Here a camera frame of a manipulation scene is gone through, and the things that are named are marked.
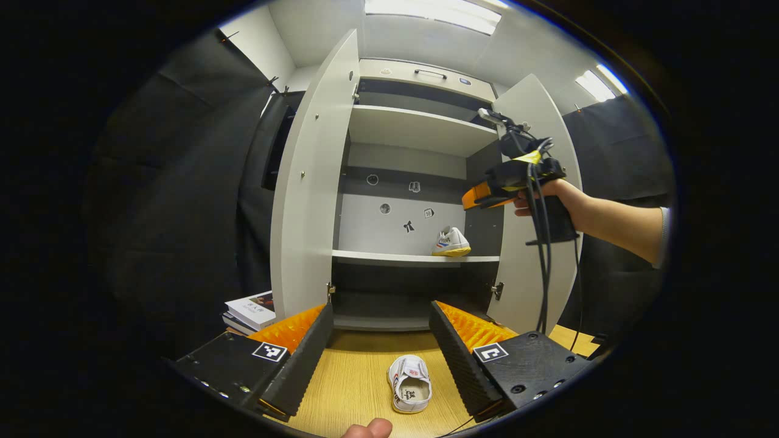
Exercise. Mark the white shoe cabinet door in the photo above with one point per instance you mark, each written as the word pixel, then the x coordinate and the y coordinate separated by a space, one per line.
pixel 310 182
pixel 514 267

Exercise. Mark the black backdrop cloth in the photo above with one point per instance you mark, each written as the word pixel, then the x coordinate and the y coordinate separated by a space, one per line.
pixel 176 213
pixel 621 158

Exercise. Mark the white canvas shoe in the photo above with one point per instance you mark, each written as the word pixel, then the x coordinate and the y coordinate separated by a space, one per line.
pixel 451 243
pixel 409 386

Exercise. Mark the white cabinet shelf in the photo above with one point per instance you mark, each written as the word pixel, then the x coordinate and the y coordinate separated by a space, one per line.
pixel 395 258
pixel 420 129

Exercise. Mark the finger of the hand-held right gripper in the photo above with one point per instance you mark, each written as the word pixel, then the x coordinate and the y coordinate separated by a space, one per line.
pixel 475 196

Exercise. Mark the grey white shoe cabinet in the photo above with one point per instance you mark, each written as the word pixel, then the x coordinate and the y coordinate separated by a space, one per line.
pixel 389 231

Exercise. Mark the long ceiling light panel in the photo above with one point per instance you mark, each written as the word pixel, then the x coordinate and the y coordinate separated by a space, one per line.
pixel 432 12

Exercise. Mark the dark cover book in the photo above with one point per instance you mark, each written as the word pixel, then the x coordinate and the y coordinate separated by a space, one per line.
pixel 234 324

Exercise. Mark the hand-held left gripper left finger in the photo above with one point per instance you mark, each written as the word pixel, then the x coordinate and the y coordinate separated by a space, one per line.
pixel 307 365

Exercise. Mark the white cover book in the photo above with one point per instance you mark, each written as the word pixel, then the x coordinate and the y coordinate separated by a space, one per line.
pixel 252 309

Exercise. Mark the small ceiling light panel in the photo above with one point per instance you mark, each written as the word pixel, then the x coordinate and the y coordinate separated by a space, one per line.
pixel 594 86

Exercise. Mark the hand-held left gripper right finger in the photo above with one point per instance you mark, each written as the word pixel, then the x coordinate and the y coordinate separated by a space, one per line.
pixel 459 365

